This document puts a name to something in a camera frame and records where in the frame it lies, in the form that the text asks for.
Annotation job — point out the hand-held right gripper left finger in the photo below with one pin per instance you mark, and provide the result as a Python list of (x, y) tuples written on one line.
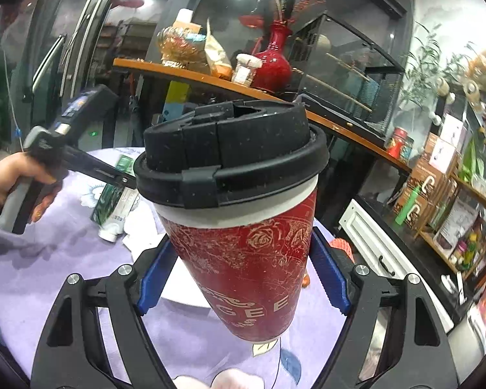
[(154, 277)]

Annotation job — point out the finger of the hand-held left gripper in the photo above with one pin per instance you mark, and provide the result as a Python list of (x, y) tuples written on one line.
[(105, 170)]

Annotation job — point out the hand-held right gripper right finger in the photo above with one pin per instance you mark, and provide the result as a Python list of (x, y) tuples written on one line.
[(328, 277)]

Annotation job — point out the green toothpaste tube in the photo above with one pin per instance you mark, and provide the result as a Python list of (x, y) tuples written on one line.
[(113, 210)]

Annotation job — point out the red paper cup black lid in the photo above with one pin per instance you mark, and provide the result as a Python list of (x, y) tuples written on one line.
[(243, 271)]

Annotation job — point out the person's left hand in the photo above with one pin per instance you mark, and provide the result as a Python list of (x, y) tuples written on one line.
[(8, 176)]

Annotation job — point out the white plate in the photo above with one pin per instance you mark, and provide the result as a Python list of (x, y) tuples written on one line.
[(178, 289)]

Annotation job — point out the crumpled white tissue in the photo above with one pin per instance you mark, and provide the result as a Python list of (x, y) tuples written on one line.
[(143, 227)]

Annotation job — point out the white desk with drawers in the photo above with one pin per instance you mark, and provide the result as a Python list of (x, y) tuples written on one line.
[(372, 239)]

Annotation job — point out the yellow and blue box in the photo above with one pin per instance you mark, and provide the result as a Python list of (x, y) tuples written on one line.
[(175, 101)]

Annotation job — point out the green bottle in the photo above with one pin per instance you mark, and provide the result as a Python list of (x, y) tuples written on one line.
[(407, 206)]

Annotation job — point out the brown gift box stack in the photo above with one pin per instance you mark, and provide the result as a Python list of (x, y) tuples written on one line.
[(425, 178)]

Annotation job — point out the orange wooden counter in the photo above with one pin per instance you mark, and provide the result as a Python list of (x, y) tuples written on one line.
[(350, 133)]

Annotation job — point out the wooden display shelf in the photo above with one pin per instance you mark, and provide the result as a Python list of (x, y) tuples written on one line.
[(465, 221)]

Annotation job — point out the red tin can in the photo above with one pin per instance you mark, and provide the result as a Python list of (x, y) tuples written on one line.
[(397, 142)]

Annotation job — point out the brown paper bag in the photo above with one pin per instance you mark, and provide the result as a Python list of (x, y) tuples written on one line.
[(218, 56)]

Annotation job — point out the glass jar white lid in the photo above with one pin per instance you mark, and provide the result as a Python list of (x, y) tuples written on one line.
[(243, 73)]

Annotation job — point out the red vase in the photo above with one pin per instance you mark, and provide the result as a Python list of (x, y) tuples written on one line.
[(273, 65)]

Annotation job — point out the glass display case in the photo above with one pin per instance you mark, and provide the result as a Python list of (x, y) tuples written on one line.
[(348, 69)]

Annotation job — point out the green leafy plant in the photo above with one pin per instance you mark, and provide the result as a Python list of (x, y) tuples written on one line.
[(423, 73)]

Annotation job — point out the red berry branches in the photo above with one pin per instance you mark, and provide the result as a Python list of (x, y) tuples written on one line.
[(285, 0)]

